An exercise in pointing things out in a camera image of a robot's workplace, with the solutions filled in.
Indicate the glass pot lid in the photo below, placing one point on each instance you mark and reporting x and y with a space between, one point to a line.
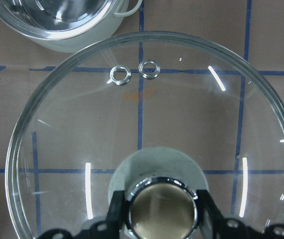
158 115

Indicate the pale green cooking pot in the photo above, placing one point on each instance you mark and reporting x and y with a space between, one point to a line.
66 25

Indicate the brown paper table cover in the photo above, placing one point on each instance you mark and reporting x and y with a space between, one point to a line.
253 29

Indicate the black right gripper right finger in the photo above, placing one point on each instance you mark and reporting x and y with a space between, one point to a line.
213 225

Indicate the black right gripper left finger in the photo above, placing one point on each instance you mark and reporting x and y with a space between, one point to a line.
108 228

